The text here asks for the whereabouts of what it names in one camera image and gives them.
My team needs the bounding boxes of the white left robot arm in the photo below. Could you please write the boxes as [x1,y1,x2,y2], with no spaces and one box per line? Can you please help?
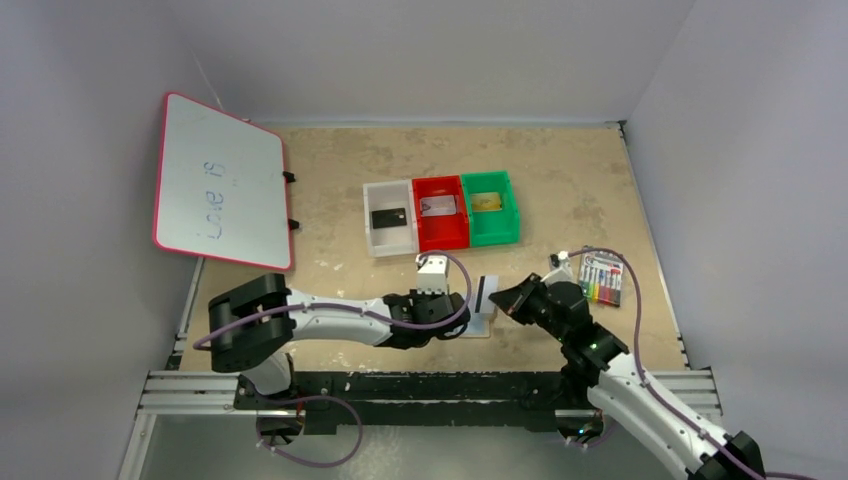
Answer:
[193,274,471,396]

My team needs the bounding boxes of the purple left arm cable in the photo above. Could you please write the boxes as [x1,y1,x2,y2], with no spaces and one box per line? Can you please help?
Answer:
[192,251,474,351]

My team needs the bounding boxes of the red plastic bin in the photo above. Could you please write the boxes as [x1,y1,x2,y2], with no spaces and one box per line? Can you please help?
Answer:
[412,175,470,252]

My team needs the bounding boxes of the white plastic bin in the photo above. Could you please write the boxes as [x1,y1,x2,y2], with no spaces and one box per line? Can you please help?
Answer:
[363,179,419,258]

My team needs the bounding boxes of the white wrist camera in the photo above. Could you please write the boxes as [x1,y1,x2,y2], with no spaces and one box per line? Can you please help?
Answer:
[415,254,450,295]
[543,251,575,285]

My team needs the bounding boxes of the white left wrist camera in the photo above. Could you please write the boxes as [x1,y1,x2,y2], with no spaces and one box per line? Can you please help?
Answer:
[415,254,450,295]

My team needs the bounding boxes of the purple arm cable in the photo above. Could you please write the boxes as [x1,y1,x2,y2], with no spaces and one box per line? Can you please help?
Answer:
[568,247,823,480]
[192,251,474,351]

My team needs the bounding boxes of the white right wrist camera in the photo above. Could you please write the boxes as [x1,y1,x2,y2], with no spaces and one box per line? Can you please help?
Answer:
[543,251,575,285]

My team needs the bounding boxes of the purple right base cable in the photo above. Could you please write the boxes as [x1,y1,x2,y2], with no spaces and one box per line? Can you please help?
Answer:
[563,417,617,452]

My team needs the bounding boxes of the pink framed whiteboard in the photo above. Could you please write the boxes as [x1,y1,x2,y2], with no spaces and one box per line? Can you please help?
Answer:
[152,92,299,271]

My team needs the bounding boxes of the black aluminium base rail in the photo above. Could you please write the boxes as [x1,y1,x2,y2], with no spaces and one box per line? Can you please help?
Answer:
[135,369,723,439]

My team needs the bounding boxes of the black credit card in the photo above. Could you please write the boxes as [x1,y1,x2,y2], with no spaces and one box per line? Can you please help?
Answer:
[370,208,408,229]

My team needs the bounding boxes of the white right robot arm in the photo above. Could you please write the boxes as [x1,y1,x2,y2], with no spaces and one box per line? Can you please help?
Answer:
[489,274,766,479]

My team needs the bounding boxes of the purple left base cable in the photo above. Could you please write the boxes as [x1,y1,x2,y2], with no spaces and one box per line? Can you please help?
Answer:
[254,395,364,468]

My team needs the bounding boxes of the gold credit card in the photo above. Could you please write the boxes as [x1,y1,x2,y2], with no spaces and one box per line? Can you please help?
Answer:
[469,192,503,213]

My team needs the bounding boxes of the pack of coloured markers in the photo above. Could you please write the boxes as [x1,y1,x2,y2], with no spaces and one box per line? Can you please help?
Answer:
[578,252,624,308]

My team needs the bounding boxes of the green plastic bin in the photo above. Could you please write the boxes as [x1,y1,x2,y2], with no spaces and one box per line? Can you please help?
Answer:
[460,170,521,248]

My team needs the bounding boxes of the beige leather card holder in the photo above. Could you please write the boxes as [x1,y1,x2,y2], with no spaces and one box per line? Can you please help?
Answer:
[456,313,494,339]

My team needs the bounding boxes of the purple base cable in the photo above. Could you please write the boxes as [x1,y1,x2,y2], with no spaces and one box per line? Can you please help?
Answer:
[254,395,364,468]
[563,417,617,452]

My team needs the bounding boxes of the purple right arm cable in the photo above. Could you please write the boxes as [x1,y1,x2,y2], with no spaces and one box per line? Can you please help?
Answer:
[568,247,823,480]

